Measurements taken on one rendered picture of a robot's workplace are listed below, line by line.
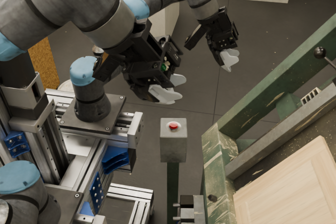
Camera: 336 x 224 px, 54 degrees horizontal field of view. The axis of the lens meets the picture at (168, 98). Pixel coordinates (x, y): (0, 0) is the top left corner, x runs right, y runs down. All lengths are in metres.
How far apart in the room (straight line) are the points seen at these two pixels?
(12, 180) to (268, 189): 0.79
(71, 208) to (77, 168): 0.25
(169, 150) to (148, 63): 0.99
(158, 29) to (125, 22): 2.98
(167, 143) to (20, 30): 1.07
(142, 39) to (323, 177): 0.74
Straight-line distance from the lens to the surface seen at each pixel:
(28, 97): 1.06
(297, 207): 1.10
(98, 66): 0.60
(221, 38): 0.99
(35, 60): 2.77
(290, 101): 1.36
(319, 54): 1.09
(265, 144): 1.25
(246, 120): 1.47
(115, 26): 0.47
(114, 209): 2.08
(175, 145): 1.47
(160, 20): 3.41
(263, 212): 1.19
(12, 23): 0.48
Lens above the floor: 1.99
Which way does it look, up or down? 41 degrees down
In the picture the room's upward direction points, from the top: straight up
